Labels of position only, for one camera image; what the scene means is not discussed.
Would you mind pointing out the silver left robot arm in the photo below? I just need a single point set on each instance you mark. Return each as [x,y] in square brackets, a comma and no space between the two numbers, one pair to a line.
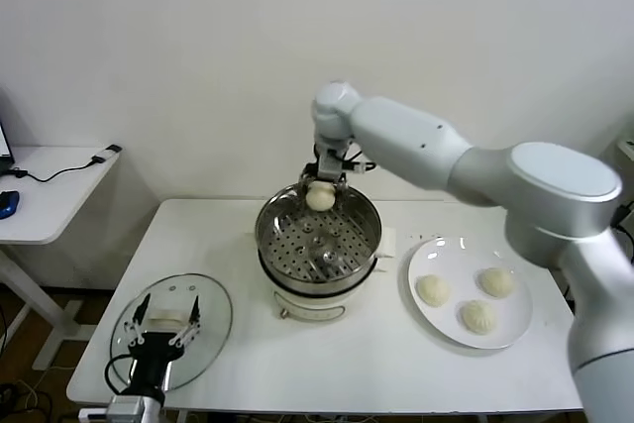
[129,405]

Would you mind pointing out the white round plate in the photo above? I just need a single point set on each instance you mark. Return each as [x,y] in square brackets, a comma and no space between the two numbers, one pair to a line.
[446,254]

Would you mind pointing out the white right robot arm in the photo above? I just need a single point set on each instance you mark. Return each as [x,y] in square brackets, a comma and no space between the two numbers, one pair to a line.
[396,131]

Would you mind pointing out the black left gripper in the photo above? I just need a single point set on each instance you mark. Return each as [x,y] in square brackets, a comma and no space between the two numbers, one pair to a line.
[153,346]

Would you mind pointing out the blue computer mouse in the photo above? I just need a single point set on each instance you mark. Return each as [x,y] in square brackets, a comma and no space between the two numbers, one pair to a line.
[9,205]

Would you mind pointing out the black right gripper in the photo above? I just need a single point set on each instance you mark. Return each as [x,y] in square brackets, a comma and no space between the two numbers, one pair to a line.
[311,174]

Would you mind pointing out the stainless steel steamer basket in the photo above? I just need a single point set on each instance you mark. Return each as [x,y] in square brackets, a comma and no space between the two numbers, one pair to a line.
[292,254]

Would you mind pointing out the black laptop screen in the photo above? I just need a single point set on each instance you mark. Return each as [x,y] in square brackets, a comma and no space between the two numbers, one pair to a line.
[5,145]

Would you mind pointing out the white and black dongle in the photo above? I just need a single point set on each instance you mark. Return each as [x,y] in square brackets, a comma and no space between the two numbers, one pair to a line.
[110,151]

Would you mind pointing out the white steamed baozi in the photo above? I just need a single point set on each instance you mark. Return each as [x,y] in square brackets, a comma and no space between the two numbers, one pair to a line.
[433,290]
[478,317]
[495,283]
[319,197]

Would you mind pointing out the white rounded-corner desk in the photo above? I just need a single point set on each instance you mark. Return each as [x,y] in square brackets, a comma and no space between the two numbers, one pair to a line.
[49,205]

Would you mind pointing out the round glass pot lid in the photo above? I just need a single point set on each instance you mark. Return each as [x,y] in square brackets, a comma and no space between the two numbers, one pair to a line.
[208,304]

